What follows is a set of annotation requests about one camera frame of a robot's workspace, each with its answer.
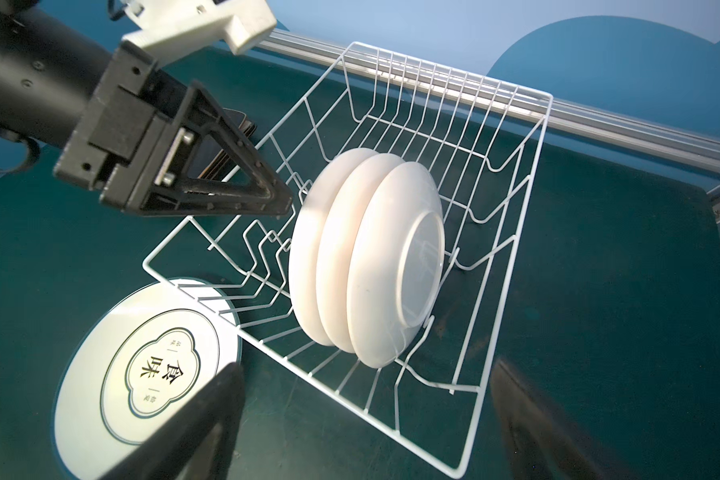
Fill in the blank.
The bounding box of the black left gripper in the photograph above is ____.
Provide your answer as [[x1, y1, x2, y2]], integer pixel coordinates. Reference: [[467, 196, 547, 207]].
[[53, 41, 293, 217]]

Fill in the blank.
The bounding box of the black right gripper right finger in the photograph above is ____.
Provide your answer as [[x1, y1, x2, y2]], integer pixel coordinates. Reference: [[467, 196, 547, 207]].
[[490, 358, 639, 479]]

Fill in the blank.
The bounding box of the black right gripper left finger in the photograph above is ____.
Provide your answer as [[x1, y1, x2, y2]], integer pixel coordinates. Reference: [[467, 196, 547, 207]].
[[103, 362, 246, 479]]

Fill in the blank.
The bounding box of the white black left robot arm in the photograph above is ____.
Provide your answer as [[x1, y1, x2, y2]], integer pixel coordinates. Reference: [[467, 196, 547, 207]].
[[0, 1, 293, 217]]

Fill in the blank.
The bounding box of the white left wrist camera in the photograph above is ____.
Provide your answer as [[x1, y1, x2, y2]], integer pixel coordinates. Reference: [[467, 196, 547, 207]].
[[122, 0, 277, 66]]

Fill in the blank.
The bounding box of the white wire dish rack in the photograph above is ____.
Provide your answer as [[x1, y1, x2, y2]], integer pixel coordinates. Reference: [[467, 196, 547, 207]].
[[143, 42, 552, 478]]

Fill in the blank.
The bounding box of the aluminium back frame rail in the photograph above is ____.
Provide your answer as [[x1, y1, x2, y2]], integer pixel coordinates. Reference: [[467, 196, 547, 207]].
[[259, 30, 720, 174]]

